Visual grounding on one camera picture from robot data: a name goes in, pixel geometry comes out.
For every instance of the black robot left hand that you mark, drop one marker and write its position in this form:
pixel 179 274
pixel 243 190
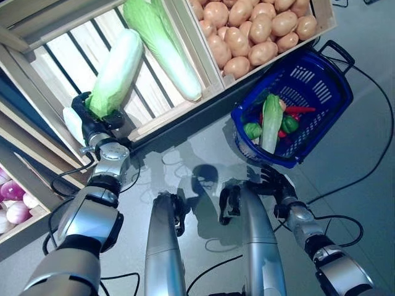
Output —
pixel 92 126

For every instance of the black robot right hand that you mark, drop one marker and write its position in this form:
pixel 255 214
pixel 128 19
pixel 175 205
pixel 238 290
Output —
pixel 279 188

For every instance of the large napa cabbage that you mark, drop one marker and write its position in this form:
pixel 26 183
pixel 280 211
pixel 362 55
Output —
pixel 166 49
pixel 120 71

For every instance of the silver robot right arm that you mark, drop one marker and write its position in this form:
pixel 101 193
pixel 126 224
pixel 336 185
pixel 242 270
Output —
pixel 304 222

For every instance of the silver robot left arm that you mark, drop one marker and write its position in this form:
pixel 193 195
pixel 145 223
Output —
pixel 86 222

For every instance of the blue plastic shopping basket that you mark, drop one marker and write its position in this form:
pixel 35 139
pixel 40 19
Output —
pixel 336 101

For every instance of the small red chili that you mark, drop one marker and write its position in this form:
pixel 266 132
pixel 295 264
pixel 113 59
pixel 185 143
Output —
pixel 282 133

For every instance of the small napa cabbage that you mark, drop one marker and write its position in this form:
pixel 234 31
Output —
pixel 270 129

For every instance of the green bell pepper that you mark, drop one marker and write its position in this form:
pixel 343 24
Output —
pixel 289 124
pixel 252 130

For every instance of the long red chili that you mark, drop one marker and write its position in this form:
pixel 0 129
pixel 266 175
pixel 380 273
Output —
pixel 301 109

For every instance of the small beige vegetable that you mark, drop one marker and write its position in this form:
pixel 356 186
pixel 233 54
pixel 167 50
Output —
pixel 282 105

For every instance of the wide slatted wooden crate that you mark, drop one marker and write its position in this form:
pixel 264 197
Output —
pixel 83 37

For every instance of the pile of purple white turnips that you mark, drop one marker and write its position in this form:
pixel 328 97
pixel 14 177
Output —
pixel 12 191

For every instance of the wooden turnip crate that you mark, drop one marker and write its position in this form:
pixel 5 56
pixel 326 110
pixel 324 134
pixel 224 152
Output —
pixel 27 225

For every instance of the pile of brown potatoes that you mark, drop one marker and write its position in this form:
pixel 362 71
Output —
pixel 240 40

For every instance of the wooden potato crate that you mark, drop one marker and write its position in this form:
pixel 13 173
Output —
pixel 327 21

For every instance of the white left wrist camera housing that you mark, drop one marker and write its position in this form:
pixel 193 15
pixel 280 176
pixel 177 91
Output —
pixel 72 123

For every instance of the wooden display rack dark frame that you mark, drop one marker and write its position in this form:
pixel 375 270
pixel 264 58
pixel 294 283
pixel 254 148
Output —
pixel 185 129

